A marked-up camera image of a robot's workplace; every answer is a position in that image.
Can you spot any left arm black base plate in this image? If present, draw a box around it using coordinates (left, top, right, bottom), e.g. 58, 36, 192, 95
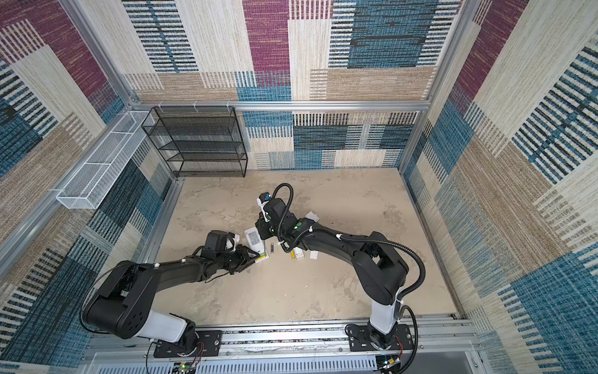
152, 330, 223, 358

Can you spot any aluminium front rail frame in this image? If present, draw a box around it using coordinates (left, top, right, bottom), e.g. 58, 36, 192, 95
78, 315, 493, 373

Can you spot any small white battery cover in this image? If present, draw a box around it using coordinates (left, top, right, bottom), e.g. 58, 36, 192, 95
305, 211, 319, 222

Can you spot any black wire mesh shelf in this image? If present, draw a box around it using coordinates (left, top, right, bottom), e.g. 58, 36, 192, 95
141, 106, 249, 179

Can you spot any black corrugated cable conduit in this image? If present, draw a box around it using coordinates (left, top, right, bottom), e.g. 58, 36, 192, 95
270, 182, 427, 300

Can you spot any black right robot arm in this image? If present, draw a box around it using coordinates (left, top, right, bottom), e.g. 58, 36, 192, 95
255, 193, 409, 350

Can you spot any white wire mesh basket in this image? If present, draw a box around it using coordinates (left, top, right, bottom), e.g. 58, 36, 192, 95
56, 111, 148, 210

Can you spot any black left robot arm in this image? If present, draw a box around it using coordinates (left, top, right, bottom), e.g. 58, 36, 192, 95
82, 231, 260, 343

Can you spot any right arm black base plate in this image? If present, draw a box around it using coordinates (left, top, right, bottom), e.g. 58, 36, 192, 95
344, 324, 415, 352

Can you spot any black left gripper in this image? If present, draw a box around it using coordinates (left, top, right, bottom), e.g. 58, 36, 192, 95
216, 244, 260, 274

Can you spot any white remote with grey screen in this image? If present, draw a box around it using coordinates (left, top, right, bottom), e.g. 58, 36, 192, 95
244, 228, 267, 260

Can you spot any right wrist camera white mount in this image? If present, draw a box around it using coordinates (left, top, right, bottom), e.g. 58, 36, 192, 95
256, 192, 272, 222

